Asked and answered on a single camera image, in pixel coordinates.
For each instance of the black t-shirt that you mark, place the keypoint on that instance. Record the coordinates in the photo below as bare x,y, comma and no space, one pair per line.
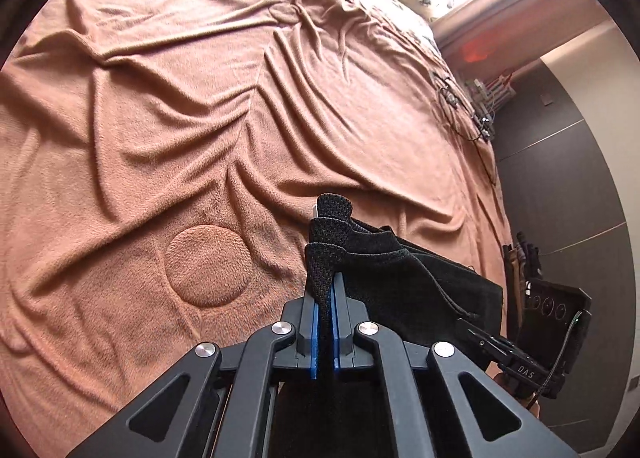
400,283

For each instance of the brown fleece blanket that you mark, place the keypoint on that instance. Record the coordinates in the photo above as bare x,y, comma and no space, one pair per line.
200,127

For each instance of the dark grey wardrobe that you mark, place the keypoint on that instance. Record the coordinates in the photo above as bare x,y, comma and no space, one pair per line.
570,177

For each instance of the brown and black object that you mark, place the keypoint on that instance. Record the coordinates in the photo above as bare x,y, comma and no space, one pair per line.
522,258

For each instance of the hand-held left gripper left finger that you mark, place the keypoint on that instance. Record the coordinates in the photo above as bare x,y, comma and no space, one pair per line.
314,338

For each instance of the beige duvet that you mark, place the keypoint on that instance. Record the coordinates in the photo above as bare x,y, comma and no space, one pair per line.
380,7

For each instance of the person's right hand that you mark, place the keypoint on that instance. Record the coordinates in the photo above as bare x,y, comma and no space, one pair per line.
525,400

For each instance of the brown curtain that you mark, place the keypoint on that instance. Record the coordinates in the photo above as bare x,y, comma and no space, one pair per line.
500,22

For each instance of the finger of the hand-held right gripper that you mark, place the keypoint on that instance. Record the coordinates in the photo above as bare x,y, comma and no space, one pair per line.
482,338

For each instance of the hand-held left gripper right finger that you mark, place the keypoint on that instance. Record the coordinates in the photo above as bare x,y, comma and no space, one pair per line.
335,333

